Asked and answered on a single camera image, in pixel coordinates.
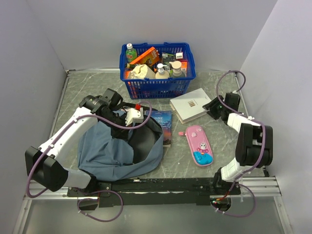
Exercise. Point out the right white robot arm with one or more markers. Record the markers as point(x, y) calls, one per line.
point(254, 147)

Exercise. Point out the pink cat pencil case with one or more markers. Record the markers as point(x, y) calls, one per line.
point(199, 145)

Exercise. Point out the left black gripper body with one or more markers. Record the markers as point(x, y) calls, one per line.
point(115, 118)

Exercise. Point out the white notebook with barcode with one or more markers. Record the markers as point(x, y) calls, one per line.
point(189, 106)

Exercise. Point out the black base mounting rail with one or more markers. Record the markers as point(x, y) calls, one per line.
point(156, 191)

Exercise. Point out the black green product box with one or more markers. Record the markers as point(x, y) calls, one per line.
point(166, 58)

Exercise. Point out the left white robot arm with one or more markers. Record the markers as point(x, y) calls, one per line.
point(44, 164)

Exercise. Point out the blue plastic shopping basket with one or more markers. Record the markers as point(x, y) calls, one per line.
point(158, 88)

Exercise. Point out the green drink bottle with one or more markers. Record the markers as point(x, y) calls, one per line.
point(131, 53)

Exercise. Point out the orange snack box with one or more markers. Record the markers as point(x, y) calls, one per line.
point(149, 57)

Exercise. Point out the blue grey backpack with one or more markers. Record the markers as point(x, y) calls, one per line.
point(112, 159)

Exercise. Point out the beige crumpled paper bag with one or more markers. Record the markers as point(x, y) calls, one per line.
point(141, 72)

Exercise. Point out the aluminium frame rail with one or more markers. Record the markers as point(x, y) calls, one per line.
point(262, 184)

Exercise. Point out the small white barcode box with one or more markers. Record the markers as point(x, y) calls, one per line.
point(179, 55)

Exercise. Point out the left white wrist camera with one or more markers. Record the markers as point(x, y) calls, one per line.
point(134, 115)

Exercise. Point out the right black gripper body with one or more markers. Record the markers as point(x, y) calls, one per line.
point(216, 110)

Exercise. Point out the orange box in basket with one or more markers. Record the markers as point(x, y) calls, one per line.
point(184, 65)

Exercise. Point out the beige pump bottle white cap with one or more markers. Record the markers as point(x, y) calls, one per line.
point(161, 72)

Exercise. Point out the grey pump bottle beige cap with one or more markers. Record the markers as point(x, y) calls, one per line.
point(176, 69)

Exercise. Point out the Jane Eyre book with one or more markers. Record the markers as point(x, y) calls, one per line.
point(161, 119)

